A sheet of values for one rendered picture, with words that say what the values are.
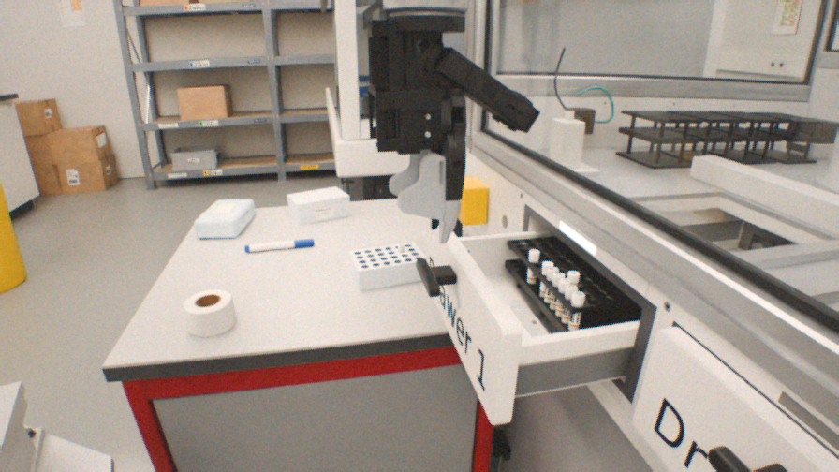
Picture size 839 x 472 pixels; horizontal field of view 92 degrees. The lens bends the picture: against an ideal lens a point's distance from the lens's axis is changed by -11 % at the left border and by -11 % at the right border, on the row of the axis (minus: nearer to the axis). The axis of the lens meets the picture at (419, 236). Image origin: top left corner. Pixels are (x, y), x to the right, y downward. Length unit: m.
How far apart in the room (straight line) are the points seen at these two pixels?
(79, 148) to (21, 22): 1.28
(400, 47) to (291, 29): 4.28
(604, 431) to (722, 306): 0.26
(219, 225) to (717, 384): 0.92
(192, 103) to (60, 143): 1.26
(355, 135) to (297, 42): 3.47
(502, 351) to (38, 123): 4.79
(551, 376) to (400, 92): 0.29
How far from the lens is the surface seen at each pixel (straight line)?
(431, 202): 0.43
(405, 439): 0.82
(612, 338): 0.47
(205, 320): 0.70
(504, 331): 0.38
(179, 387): 0.73
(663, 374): 0.43
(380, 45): 0.43
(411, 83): 0.43
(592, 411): 0.61
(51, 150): 5.00
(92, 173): 4.91
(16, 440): 0.58
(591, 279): 0.54
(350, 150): 1.26
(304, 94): 4.70
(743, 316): 0.38
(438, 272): 0.50
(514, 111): 0.45
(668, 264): 0.43
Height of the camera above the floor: 1.14
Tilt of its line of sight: 23 degrees down
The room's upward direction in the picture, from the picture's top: straight up
